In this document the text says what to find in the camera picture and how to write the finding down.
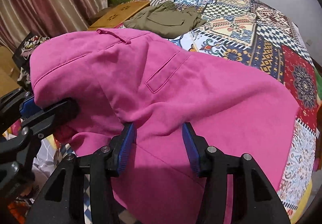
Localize pink pants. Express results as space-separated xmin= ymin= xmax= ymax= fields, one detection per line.
xmin=30 ymin=29 xmax=298 ymax=223

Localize striped red curtain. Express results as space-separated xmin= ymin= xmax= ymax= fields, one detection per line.
xmin=1 ymin=0 xmax=107 ymax=51

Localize olive green folded pants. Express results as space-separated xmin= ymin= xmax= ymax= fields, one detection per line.
xmin=123 ymin=1 xmax=206 ymax=39

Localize patchwork patterned bed quilt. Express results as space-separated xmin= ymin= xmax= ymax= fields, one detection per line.
xmin=138 ymin=0 xmax=319 ymax=223

